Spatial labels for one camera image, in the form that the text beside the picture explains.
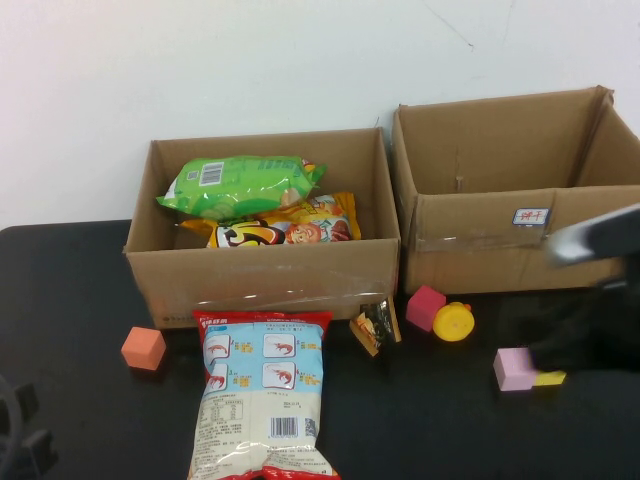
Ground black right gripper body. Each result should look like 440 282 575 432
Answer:
528 278 640 374

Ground yellow orange cartoon snack bag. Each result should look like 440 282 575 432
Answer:
177 192 363 250

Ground lilac foam cube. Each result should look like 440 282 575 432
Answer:
493 347 537 393

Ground red white shrimp cracker bag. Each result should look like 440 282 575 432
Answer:
187 309 342 480

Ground cardboard box with F2 print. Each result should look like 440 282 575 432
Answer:
123 127 403 331

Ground white blue label sticker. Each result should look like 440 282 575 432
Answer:
512 207 550 227

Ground cardboard box with white label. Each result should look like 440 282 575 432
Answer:
391 85 640 296

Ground orange foam cube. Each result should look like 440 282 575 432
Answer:
120 326 167 372

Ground green snack bag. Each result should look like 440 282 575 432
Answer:
156 155 329 221

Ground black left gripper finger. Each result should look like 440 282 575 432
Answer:
14 382 40 417
20 428 57 474

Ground magenta foam cube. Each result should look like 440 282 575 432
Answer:
405 284 448 332

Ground small black orange snack packet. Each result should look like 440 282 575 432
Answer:
349 297 403 357

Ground yellow rubber duck toy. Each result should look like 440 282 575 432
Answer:
432 301 476 344

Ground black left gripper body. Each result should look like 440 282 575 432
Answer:
0 373 22 480

